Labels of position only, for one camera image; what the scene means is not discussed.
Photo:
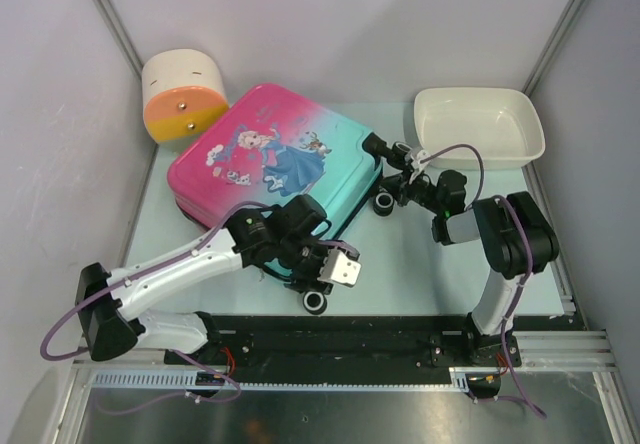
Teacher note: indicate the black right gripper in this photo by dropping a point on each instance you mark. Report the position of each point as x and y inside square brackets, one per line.
[402, 185]

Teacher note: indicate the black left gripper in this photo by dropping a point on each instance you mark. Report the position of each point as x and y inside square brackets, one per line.
[308, 281]

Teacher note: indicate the pink and teal kids suitcase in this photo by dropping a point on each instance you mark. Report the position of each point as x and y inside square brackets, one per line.
[273, 145]

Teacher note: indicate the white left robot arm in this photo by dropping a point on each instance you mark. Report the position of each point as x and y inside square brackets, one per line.
[116, 307]

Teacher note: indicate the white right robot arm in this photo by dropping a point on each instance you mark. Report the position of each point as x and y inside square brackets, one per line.
[516, 239]

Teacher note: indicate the white rectangular plastic basin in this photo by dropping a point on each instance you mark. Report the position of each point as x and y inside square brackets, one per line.
[501, 124]

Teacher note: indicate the cream and orange drawer box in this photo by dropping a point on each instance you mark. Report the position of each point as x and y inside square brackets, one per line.
[183, 95]

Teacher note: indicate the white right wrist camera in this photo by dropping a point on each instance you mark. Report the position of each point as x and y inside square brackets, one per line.
[417, 159]

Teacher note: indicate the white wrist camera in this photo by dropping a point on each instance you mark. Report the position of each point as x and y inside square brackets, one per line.
[417, 159]
[339, 269]

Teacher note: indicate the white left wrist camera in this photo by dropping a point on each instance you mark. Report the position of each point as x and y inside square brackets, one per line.
[339, 269]

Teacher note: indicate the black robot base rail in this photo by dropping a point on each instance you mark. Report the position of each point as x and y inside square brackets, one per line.
[440, 341]

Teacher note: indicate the white slotted cable duct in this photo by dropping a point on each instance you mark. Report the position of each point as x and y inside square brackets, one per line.
[192, 380]

